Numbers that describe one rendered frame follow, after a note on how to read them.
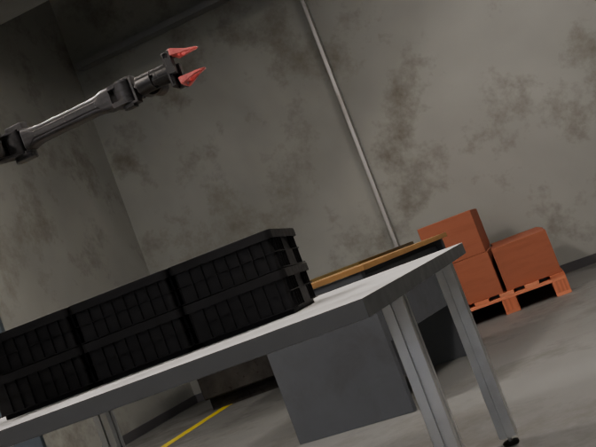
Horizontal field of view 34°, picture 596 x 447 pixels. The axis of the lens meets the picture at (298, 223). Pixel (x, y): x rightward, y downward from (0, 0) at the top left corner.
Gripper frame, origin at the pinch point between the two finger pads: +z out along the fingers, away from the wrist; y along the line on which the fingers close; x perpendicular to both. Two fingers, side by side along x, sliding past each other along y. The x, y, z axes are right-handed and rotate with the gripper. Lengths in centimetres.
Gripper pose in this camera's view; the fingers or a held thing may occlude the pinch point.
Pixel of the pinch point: (198, 58)
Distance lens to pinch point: 275.4
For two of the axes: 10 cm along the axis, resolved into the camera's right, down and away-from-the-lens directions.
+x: -2.8, 0.3, -9.6
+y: 3.6, 9.3, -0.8
